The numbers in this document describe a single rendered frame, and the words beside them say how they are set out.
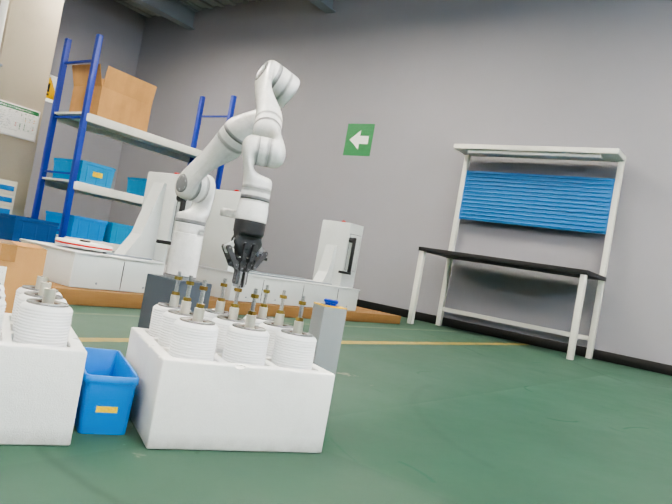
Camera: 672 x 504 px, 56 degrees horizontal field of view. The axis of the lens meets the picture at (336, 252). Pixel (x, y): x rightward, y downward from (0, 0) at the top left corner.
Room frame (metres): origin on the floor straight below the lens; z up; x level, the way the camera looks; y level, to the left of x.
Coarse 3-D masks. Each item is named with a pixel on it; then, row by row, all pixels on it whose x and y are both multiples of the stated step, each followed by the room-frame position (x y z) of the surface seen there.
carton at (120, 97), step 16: (80, 80) 6.25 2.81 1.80; (96, 80) 6.11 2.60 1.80; (112, 80) 6.15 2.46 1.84; (128, 80) 6.30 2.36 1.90; (80, 96) 6.26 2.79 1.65; (96, 96) 6.12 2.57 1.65; (112, 96) 6.20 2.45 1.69; (128, 96) 6.35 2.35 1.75; (144, 96) 6.50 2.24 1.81; (96, 112) 6.09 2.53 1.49; (112, 112) 6.23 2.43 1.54; (128, 112) 6.38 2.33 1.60; (144, 112) 6.54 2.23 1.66; (144, 128) 6.58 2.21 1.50
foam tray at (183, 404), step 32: (128, 352) 1.57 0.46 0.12; (160, 352) 1.31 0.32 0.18; (160, 384) 1.25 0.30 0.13; (192, 384) 1.28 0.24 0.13; (224, 384) 1.31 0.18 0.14; (256, 384) 1.34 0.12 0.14; (288, 384) 1.37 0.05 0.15; (320, 384) 1.41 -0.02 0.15; (160, 416) 1.26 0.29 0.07; (192, 416) 1.28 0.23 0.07; (224, 416) 1.31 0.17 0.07; (256, 416) 1.35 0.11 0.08; (288, 416) 1.38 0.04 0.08; (320, 416) 1.42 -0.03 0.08; (160, 448) 1.26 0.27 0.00; (192, 448) 1.29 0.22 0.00; (224, 448) 1.32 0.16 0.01; (256, 448) 1.35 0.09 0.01; (288, 448) 1.39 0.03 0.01; (320, 448) 1.42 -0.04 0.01
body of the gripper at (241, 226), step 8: (240, 224) 1.48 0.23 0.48; (248, 224) 1.47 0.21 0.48; (256, 224) 1.48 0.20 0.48; (264, 224) 1.50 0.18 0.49; (240, 232) 1.48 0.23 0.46; (248, 232) 1.47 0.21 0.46; (256, 232) 1.48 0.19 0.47; (264, 232) 1.51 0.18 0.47; (240, 240) 1.48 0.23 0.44; (248, 240) 1.50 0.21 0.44; (256, 240) 1.52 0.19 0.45; (240, 248) 1.49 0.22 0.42; (248, 256) 1.51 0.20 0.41
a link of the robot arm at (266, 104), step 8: (264, 64) 1.70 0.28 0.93; (272, 64) 1.68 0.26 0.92; (280, 64) 1.70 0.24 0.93; (264, 72) 1.67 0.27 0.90; (272, 72) 1.66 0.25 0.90; (280, 72) 1.68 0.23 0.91; (256, 80) 1.69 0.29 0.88; (264, 80) 1.64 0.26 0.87; (272, 80) 1.67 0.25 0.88; (256, 88) 1.66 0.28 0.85; (264, 88) 1.62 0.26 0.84; (256, 96) 1.64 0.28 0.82; (264, 96) 1.61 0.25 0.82; (272, 96) 1.61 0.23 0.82; (256, 104) 1.62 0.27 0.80; (264, 104) 1.59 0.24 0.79; (272, 104) 1.59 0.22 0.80; (256, 112) 1.59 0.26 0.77; (264, 112) 1.56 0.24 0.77; (272, 112) 1.56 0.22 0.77; (280, 112) 1.59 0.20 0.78; (256, 120) 1.56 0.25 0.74; (280, 120) 1.57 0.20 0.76
